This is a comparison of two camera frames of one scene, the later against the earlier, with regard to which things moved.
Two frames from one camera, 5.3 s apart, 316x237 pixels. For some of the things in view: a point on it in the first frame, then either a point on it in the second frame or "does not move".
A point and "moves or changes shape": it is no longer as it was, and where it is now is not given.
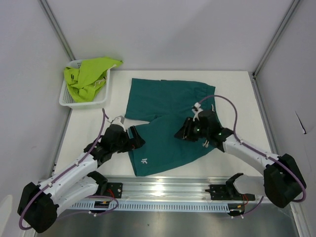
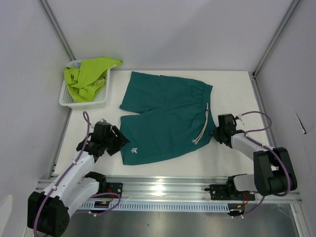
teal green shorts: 170,102 moves or changes shape
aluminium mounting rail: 176,189 does not move
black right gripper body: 206,132 → 217,134
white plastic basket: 100,99 does not move
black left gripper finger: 138,140 → 120,139
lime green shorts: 85,82 does not move
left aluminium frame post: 56,27 does not move
